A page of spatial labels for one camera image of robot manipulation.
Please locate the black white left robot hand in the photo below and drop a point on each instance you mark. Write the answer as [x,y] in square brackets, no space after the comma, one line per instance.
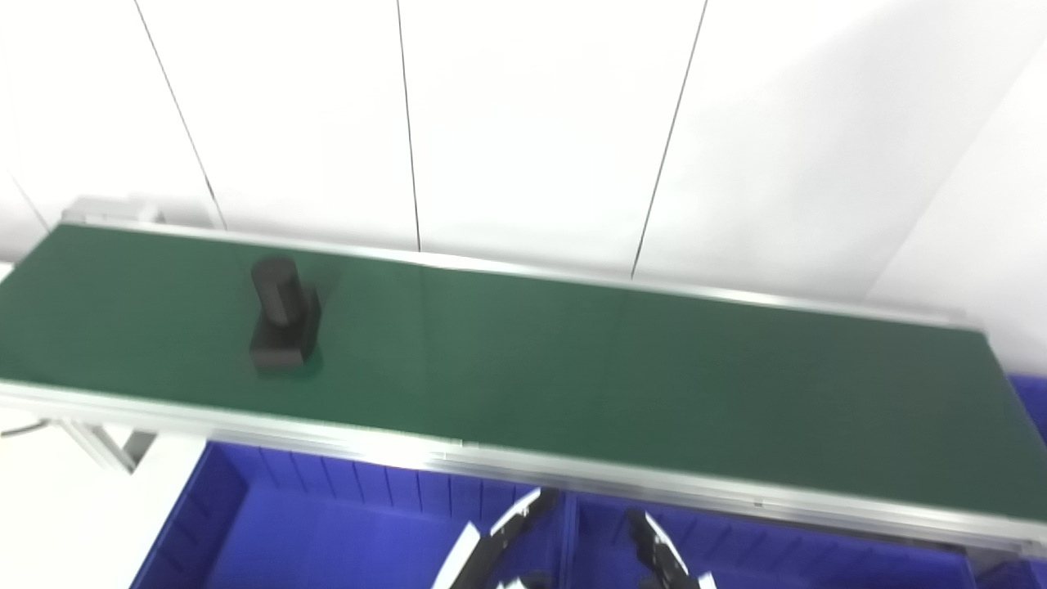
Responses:
[491,564]

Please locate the blue plastic bin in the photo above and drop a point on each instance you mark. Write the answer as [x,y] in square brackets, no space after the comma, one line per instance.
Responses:
[1032,405]
[785,564]
[327,532]

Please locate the green conveyor belt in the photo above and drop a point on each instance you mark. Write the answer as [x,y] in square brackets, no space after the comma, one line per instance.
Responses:
[572,368]
[572,474]

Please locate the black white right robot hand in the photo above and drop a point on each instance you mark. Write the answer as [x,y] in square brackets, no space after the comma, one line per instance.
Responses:
[667,568]

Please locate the grey conveyor end housing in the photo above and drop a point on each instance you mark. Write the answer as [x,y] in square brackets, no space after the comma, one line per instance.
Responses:
[114,209]

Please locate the aluminium conveyor leg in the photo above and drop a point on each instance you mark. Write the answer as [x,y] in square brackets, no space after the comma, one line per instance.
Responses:
[106,446]

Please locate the black cylinder-on-block part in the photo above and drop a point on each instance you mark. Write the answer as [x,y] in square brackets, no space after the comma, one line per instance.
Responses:
[282,327]

